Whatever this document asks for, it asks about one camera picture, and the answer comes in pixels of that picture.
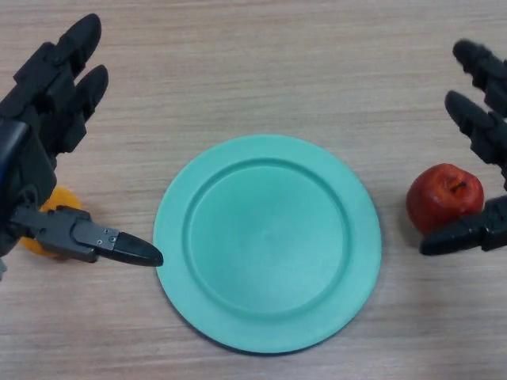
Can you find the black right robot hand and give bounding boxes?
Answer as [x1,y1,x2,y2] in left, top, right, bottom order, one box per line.
[418,38,507,257]

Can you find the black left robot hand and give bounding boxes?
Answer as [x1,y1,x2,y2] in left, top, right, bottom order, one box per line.
[0,13,164,268]

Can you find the red apple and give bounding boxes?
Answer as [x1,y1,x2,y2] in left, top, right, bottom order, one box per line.
[406,162,485,234]

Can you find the green round plate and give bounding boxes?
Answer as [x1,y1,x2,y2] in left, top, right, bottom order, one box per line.
[153,135,383,355]

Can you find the orange round fruit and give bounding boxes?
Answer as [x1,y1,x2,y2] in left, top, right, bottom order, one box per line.
[17,185,84,260]

